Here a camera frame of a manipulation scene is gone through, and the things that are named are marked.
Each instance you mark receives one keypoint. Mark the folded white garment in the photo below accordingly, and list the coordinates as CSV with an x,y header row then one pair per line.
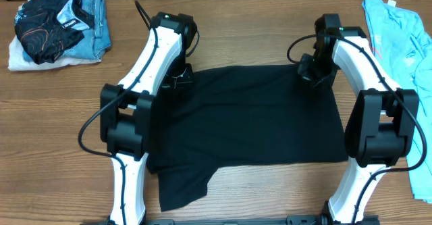
x,y
20,63

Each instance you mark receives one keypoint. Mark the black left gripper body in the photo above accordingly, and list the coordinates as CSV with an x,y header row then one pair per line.
x,y
178,74

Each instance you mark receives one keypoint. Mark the black t-shirt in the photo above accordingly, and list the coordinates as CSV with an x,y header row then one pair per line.
x,y
238,116

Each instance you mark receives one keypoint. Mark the folded blue denim jeans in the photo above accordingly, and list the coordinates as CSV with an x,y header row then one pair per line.
x,y
51,29

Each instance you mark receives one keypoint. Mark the black orange patterned shirt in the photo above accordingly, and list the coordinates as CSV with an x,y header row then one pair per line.
x,y
48,28

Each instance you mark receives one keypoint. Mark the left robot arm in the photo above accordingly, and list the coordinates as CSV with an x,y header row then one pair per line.
x,y
127,109

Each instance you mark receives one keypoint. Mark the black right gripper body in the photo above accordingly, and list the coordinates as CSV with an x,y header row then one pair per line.
x,y
318,71

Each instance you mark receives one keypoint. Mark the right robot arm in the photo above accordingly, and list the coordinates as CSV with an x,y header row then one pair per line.
x,y
381,126

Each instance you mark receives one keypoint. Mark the light blue t-shirt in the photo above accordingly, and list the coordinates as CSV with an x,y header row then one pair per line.
x,y
403,48

